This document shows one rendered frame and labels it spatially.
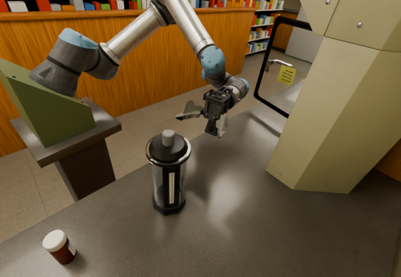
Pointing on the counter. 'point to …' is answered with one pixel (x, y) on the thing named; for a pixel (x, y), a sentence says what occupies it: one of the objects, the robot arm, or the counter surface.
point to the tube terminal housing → (347, 94)
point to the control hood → (319, 2)
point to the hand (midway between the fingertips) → (196, 129)
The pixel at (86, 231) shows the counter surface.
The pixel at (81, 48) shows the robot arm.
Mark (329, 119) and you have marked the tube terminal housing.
